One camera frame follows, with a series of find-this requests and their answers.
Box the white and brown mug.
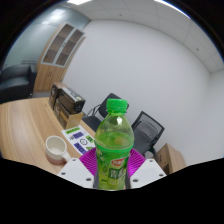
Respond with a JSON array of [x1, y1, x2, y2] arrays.
[[45, 135, 73, 166]]

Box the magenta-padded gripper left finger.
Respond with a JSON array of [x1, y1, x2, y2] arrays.
[[57, 148, 98, 190]]

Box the white printed leaflet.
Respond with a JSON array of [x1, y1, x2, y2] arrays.
[[61, 125, 98, 156]]

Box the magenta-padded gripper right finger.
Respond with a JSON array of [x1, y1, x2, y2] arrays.
[[125, 148, 168, 190]]

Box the grey mesh office chair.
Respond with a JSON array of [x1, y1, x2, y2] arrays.
[[131, 110, 166, 159]]

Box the ceiling light panel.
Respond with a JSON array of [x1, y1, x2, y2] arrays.
[[66, 0, 93, 6], [153, 0, 191, 18]]

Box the wooden side desk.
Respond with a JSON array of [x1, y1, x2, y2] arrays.
[[153, 143, 188, 176]]

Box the wooden shelf cabinet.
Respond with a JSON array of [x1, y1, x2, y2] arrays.
[[33, 21, 87, 94]]

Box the green drink bottle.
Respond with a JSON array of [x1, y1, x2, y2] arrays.
[[93, 98, 136, 192]]

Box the black padded chair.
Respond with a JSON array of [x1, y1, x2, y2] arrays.
[[81, 92, 130, 133]]

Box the black sofa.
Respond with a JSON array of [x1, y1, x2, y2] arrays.
[[0, 63, 38, 105]]

